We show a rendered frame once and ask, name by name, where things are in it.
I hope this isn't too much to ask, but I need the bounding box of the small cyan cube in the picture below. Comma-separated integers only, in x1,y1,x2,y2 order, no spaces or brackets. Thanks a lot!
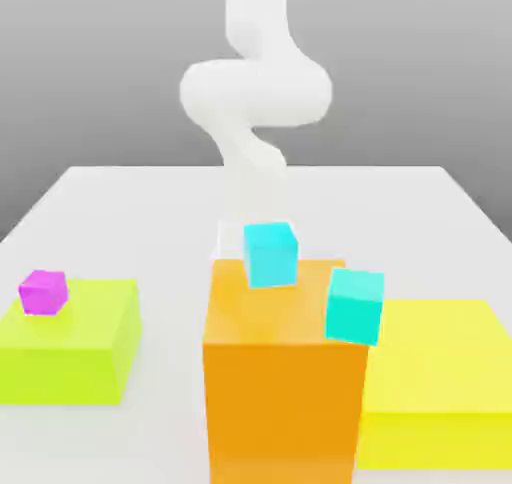
242,221,300,290

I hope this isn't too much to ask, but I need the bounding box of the small turquoise cube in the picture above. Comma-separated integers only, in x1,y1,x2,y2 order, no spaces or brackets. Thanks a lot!
323,267,386,348

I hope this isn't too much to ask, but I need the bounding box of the small magenta cube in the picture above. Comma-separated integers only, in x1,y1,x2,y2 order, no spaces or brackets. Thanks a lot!
17,268,70,317

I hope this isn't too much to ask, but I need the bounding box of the large orange box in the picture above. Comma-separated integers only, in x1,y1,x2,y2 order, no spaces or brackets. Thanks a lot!
201,258,370,484

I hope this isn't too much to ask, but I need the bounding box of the large lime green box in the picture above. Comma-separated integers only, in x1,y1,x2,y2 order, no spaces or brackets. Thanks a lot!
0,277,144,406

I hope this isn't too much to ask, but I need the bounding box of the large yellow box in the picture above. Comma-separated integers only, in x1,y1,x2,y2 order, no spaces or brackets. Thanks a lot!
354,299,512,472

